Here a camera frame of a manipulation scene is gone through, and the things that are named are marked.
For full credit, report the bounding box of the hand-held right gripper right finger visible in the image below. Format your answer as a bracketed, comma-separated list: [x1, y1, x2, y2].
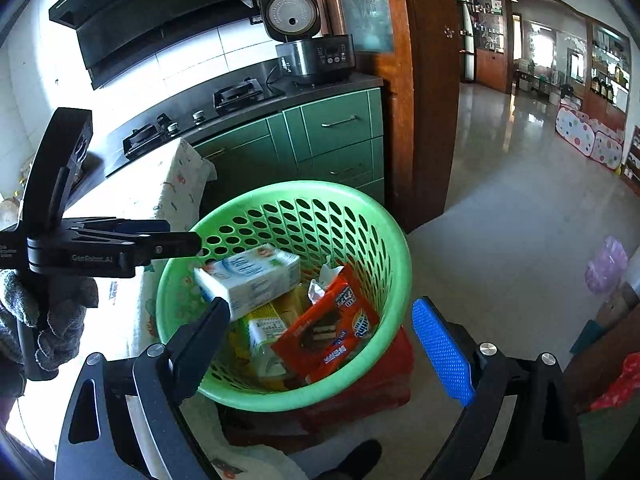
[411, 296, 586, 480]

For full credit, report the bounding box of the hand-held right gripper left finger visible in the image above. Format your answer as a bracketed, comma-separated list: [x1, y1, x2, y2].
[54, 296, 232, 480]

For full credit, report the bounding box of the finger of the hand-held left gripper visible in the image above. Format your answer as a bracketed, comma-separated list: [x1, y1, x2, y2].
[80, 230, 202, 267]
[65, 218, 172, 239]

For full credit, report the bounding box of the white paper cup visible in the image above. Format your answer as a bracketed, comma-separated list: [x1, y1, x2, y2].
[248, 322, 289, 378]

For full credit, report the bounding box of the white carton box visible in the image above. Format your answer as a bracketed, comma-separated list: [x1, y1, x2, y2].
[192, 242, 302, 318]

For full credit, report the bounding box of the green perforated plastic basket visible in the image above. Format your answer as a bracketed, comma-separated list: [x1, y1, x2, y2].
[155, 180, 413, 411]

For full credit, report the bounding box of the person's left hand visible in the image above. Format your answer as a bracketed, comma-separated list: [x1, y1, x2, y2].
[0, 269, 99, 372]

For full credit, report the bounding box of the printed white table cloth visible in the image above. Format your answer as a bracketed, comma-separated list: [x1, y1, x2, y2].
[62, 137, 311, 480]

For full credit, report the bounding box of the small yellow box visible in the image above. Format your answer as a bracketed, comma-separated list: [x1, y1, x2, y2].
[232, 302, 281, 335]

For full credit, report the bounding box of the red plastic stool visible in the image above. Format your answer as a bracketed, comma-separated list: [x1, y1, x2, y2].
[300, 325, 416, 436]

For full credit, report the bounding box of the red biscuit packet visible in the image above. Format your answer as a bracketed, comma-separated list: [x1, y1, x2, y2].
[271, 264, 381, 385]

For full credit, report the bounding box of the person's black shoe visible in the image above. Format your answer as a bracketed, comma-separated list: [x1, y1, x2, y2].
[327, 439, 383, 480]

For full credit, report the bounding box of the brown cardboard box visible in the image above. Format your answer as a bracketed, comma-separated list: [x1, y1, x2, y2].
[562, 285, 640, 401]

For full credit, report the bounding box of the black gas stove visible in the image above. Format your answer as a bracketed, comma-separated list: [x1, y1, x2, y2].
[122, 76, 286, 161]

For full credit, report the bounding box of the red plastic bag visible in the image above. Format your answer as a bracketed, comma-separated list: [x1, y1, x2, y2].
[589, 355, 640, 411]

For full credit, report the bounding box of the pink plastic bag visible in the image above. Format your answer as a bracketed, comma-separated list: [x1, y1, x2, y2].
[585, 235, 630, 295]

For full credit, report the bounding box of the green kitchen cabinet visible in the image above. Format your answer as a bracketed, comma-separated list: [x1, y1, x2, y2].
[192, 87, 386, 211]

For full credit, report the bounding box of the black range hood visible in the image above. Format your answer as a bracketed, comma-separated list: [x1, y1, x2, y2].
[48, 0, 257, 91]

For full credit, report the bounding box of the black rice cooker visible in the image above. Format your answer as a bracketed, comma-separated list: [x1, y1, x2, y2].
[259, 0, 357, 86]

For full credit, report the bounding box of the wooden door with glass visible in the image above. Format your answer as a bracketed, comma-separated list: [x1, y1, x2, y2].
[307, 0, 461, 233]

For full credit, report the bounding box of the polka dot play fence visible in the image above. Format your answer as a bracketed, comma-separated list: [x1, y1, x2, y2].
[555, 105, 626, 173]

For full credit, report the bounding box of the wooden display cabinet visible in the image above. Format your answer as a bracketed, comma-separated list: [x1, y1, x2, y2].
[457, 0, 516, 93]

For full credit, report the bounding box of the wooden wall shelf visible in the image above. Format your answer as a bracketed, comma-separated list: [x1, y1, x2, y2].
[585, 17, 633, 116]

